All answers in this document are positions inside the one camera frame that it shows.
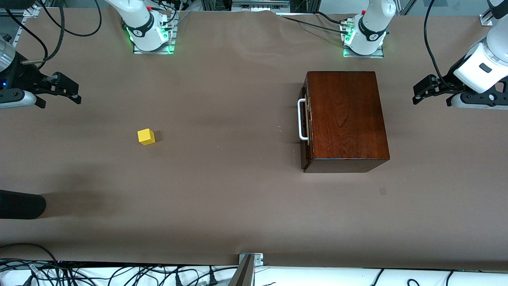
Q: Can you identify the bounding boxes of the grey electronics box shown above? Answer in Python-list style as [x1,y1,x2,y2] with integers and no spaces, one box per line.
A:
[231,0,291,12]

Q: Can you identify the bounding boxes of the dark metal beam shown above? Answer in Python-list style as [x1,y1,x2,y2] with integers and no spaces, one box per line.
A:
[227,255,255,286]

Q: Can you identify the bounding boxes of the dark wooden drawer cabinet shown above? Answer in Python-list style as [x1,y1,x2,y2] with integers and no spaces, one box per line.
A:
[305,71,390,174]

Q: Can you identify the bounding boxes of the aluminium frame rail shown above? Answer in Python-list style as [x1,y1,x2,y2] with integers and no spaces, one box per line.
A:
[479,6,496,26]
[11,4,41,47]

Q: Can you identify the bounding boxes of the black cylinder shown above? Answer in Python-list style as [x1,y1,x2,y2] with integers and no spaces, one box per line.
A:
[0,190,46,220]

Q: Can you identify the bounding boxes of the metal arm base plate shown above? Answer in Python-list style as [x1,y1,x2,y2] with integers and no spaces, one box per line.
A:
[133,11,175,54]
[342,18,385,59]

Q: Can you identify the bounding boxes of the white drawer handle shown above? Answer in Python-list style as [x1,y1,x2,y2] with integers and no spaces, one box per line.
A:
[298,98,309,141]

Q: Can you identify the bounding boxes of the white sheet under cables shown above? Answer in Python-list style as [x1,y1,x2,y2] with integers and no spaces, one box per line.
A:
[0,260,508,286]

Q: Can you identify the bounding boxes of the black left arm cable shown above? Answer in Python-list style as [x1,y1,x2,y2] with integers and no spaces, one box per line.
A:
[423,0,453,90]

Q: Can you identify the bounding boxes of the yellow cube block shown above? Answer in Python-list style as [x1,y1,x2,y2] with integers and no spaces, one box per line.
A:
[137,128,156,146]

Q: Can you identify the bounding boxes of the small metal bracket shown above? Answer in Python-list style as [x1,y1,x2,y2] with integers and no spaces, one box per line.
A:
[239,253,264,266]

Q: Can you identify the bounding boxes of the wooden drawer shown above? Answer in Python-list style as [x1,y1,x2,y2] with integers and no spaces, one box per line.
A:
[300,77,312,172]

